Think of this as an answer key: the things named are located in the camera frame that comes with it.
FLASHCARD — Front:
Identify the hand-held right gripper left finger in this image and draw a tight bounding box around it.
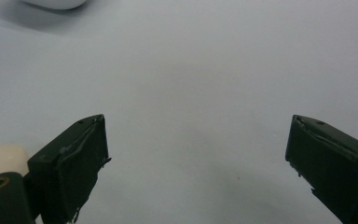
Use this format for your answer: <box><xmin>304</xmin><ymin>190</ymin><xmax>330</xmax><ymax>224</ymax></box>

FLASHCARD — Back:
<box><xmin>27</xmin><ymin>113</ymin><xmax>113</xmax><ymax>224</ymax></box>

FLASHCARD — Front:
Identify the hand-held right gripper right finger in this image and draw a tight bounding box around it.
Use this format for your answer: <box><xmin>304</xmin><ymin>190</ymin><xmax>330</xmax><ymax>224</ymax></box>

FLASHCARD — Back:
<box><xmin>284</xmin><ymin>114</ymin><xmax>358</xmax><ymax>224</ymax></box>

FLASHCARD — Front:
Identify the cream rounded object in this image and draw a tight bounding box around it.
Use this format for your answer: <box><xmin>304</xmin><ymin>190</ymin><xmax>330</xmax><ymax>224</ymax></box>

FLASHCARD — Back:
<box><xmin>0</xmin><ymin>144</ymin><xmax>31</xmax><ymax>181</ymax></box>

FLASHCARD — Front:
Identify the white rounded object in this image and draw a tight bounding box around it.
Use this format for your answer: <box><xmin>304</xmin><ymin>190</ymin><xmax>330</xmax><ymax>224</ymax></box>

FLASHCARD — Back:
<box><xmin>21</xmin><ymin>0</ymin><xmax>88</xmax><ymax>10</ymax></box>

